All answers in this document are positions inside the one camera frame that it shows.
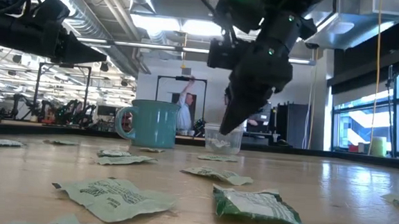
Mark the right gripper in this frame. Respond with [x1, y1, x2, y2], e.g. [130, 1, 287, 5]
[219, 33, 295, 138]

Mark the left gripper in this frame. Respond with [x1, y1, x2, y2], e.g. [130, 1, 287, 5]
[0, 12, 109, 67]

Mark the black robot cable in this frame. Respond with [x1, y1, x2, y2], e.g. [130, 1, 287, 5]
[189, 0, 240, 46]

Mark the long ceiling tube lamp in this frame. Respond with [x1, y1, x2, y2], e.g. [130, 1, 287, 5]
[76, 37, 317, 67]

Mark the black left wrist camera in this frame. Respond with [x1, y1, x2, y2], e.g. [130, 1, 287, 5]
[20, 0, 72, 32]

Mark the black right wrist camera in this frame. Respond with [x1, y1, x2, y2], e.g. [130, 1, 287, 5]
[207, 37, 251, 71]

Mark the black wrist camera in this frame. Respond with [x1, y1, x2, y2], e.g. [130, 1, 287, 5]
[207, 37, 251, 71]
[20, 0, 72, 32]

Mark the black background rig frame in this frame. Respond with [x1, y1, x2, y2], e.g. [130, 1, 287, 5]
[31, 62, 93, 122]
[154, 74, 209, 127]

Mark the dark green sachet packet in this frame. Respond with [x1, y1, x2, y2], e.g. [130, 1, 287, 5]
[210, 184, 312, 224]

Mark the thin yellow hanging cord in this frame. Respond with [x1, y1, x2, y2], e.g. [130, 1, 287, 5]
[181, 32, 190, 69]

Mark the clear plastic container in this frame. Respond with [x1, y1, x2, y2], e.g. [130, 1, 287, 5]
[202, 122, 245, 155]

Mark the yellow extension cable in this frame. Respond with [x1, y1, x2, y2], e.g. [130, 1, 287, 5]
[368, 0, 385, 157]

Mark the person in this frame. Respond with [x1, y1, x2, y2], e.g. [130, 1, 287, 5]
[176, 75, 197, 132]

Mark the yellow-green cylinder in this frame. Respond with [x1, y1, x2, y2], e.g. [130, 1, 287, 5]
[370, 136, 388, 158]

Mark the teal ceramic mug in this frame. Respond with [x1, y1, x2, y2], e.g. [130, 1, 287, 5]
[113, 97, 182, 150]

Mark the black aluminium table frame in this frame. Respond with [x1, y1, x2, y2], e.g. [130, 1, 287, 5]
[0, 120, 399, 171]

